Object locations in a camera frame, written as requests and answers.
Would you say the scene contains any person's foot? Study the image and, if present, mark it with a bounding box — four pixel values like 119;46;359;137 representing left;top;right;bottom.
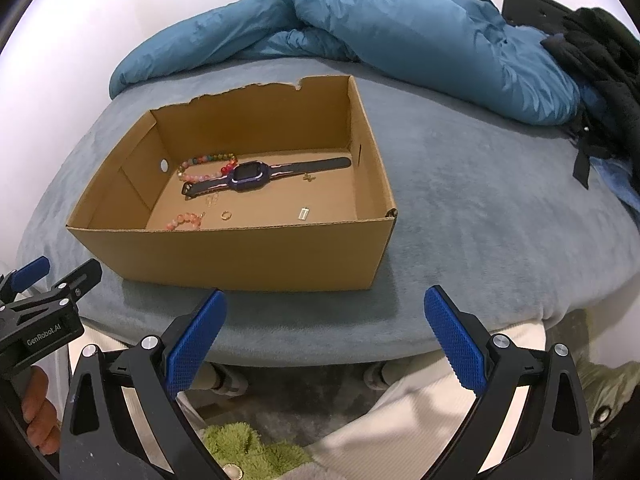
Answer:
362;362;402;392
192;362;249;397

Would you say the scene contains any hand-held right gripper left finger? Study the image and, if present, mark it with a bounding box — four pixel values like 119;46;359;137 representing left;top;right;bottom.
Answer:
59;287;228;480

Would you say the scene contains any person's left foot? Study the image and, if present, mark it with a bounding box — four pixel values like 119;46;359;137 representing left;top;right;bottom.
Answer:
192;362;249;397

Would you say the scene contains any olive jacket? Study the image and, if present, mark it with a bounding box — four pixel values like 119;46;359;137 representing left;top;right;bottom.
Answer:
575;360;640;442

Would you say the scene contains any dark purple smartwatch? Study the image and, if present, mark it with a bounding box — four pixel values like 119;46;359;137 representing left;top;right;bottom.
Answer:
181;156;352;197

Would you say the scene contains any grey shaggy rug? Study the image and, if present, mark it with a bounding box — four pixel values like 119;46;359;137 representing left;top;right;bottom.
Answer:
190;362;391;480

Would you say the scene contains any brown cardboard box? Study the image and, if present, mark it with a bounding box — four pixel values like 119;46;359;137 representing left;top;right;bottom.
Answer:
66;75;398;292

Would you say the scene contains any person's left hand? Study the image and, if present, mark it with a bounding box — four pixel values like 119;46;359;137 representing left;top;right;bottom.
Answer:
22;366;63;456

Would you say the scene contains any blue duvet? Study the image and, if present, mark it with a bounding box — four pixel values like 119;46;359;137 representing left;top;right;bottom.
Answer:
109;0;583;126

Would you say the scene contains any black headboard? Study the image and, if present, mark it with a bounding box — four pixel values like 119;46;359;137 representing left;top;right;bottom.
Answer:
501;0;581;36

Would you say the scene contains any grey plush blanket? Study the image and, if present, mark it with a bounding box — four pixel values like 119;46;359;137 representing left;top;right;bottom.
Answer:
15;55;640;367

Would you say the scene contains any black webbing strap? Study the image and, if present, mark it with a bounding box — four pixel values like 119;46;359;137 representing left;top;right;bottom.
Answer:
570;120;601;191

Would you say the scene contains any black clothing pile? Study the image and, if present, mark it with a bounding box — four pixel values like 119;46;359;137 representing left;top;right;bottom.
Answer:
540;7;640;176

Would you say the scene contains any multicolour bead bracelet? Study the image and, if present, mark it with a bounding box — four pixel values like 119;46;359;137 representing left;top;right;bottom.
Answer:
176;151;240;184

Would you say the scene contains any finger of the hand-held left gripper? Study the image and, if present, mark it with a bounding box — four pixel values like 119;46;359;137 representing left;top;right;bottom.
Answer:
0;256;51;306
0;259;104;318

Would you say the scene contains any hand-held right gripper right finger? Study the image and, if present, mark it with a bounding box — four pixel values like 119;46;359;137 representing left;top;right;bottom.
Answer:
422;285;596;480

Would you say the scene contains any blue denim cloth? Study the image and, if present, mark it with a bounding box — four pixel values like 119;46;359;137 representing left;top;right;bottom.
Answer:
580;85;640;222

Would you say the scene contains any person's right foot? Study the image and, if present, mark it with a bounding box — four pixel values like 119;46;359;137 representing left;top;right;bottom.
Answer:
362;362;402;392

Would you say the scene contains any pink orange bead bracelet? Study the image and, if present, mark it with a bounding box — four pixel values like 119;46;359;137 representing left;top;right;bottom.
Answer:
165;211;207;232

